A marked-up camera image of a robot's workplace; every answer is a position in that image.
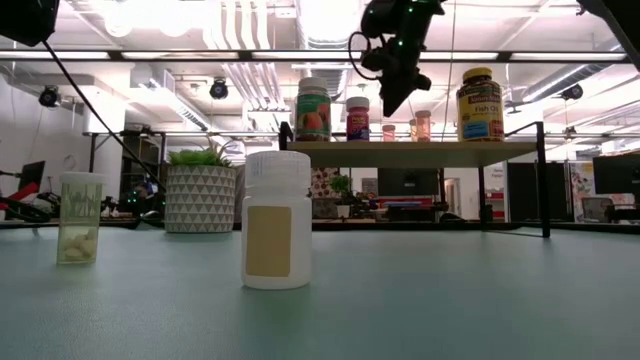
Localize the black monitor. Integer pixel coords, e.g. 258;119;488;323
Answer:
592;153;640;196
377;168;441;197
18;160;47;194

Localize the red bar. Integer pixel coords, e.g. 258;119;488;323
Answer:
0;180;41;210

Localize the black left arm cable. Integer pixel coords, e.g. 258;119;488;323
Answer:
42;39;169;191

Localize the orange-label gummy bottle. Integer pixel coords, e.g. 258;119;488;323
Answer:
294;76;333;143

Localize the pink pill vial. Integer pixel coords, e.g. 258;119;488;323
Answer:
414;109;433;143

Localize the red background box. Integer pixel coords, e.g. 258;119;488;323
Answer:
378;196;435;221

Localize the yellow-green pill vial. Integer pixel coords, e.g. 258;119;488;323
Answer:
56;172;107;266

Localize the succulent in white patterned pot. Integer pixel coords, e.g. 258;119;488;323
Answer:
163;137;239;235

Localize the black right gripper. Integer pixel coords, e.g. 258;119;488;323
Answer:
362;37;432;118

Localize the colourful poster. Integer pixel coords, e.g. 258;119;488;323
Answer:
569;162;596;223

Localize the black overhead light bar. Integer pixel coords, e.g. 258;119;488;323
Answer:
0;48;640;65

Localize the black ceiling camera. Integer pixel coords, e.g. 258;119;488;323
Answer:
560;83;585;102
38;84;62;109
209;77;230;101

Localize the red-dotted patterned panel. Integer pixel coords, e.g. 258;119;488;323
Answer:
312;167;341;220

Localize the brown fish oil bottle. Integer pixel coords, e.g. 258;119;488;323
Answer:
455;67;505;143

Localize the black table frame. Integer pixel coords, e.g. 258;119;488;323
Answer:
0;217;640;235

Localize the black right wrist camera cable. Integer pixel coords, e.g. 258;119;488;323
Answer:
348;30;384;81

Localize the pink-label medicine bottle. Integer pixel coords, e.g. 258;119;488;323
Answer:
345;96;371;143

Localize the green table mat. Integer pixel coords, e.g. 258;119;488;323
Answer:
0;227;640;360

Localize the black shelving rack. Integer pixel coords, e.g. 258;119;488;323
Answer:
119;132;166;220

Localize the wooden shelf with black legs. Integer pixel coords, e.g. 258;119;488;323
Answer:
277;121;552;239

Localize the small background potted plant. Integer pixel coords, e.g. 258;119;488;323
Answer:
329;174;354;220

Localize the white bottle with yellow label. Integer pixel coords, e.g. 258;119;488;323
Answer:
240;149;314;291

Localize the grey office chair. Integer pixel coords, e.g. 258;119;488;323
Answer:
581;196;615;224

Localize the black cabinet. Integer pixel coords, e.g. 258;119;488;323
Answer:
507;162;571;223

